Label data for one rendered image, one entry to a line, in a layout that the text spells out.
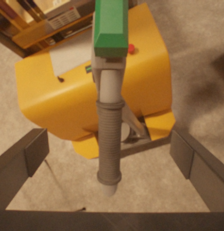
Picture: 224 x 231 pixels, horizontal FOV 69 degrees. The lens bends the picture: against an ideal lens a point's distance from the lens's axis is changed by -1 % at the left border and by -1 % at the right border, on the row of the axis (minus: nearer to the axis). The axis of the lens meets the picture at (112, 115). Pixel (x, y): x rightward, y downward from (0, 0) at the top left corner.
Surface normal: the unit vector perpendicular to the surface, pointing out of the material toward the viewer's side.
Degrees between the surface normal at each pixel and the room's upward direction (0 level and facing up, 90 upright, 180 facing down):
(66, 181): 0
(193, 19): 0
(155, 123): 22
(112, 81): 40
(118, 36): 47
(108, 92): 27
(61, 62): 0
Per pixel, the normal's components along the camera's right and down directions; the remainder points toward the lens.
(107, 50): -0.01, 0.98
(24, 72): -0.26, -0.21
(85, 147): -0.15, 0.15
